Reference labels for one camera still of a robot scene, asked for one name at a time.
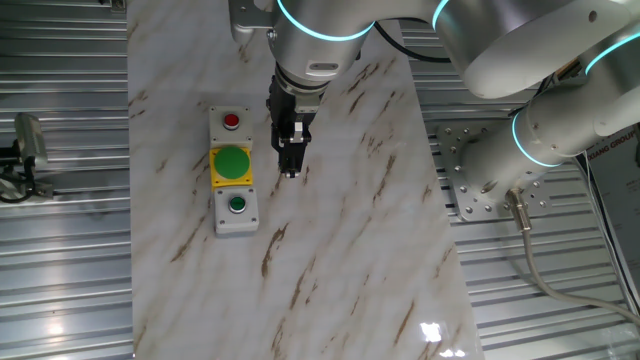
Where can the marble pattern table mat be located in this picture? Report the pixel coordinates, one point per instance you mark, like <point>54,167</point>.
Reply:
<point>325,260</point>

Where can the metal clamp bracket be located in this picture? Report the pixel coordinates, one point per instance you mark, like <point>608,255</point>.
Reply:
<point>118,5</point>

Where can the printed poster sign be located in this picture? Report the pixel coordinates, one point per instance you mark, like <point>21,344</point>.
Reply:
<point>620,200</point>

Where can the grey box small green button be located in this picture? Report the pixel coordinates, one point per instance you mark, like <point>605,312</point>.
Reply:
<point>236,217</point>

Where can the grey box red button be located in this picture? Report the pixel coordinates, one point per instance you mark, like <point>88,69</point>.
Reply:
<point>222,132</point>

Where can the grey camera on mount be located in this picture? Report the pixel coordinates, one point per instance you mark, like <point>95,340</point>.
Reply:
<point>30,142</point>

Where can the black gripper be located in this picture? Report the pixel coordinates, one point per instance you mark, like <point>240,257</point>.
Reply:
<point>290,115</point>

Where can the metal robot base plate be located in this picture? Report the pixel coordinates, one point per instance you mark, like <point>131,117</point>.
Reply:
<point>450,150</point>

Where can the yellow box large green button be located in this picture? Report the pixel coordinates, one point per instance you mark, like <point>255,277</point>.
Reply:
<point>231,163</point>

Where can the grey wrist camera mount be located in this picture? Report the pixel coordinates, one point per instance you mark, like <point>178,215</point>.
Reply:
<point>245,22</point>

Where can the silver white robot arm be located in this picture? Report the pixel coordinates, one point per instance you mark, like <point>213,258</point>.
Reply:
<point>500,40</point>

